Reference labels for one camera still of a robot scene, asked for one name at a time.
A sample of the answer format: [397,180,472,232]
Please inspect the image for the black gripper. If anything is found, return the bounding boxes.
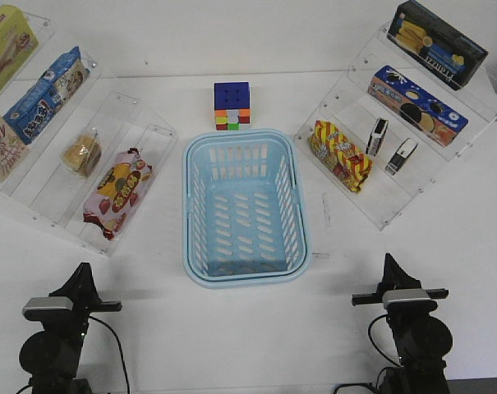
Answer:
[48,262,122,328]
[352,253,449,320]

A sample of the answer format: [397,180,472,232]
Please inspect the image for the bread bun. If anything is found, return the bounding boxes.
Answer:
[62,128,102,178]

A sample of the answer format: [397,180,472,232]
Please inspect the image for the black white tissue pack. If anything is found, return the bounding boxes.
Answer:
[366,118,389,156]
[385,138,418,176]

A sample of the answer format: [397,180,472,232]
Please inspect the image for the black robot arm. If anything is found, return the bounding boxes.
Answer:
[352,253,453,393]
[19,262,122,393]

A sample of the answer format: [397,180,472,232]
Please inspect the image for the light blue plastic basket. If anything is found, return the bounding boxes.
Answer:
[182,129,311,289]

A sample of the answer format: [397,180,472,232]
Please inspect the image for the pink fruit snack bag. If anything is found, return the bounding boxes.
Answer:
[83,148,154,241]

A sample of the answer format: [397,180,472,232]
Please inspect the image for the red yellow striped snack bag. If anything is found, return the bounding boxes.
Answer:
[308,120,373,193]

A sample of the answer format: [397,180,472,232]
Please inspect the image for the left clear acrylic shelf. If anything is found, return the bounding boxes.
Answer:
[0,5,177,251]

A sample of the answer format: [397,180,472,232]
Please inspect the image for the clear acrylic shelf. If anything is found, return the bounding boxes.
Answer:
[295,25,497,228]
[0,5,177,251]

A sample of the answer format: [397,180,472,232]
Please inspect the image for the right clear acrylic shelf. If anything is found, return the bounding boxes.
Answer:
[295,25,497,228]

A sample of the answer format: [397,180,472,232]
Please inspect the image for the beige Pocky box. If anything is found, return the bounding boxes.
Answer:
[0,115,29,182]

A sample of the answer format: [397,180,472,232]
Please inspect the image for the blue orange Oreo box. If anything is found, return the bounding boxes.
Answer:
[367,66,468,147]

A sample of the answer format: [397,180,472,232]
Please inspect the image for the blue cookie bag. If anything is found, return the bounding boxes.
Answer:
[3,46,90,145]

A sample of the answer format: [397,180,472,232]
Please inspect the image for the black corn snack box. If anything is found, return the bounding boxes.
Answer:
[387,1,488,91]

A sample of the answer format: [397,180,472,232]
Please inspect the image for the multicolour puzzle cube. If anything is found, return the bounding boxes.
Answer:
[214,81,251,131]

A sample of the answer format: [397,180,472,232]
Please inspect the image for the yellow biscuit box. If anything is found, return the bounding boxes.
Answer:
[0,4,39,92]

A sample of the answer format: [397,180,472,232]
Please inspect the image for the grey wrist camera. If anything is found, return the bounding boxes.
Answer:
[22,296,74,322]
[382,288,431,310]

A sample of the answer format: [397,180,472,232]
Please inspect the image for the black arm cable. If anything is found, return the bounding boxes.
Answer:
[333,314,402,394]
[87,314,131,394]

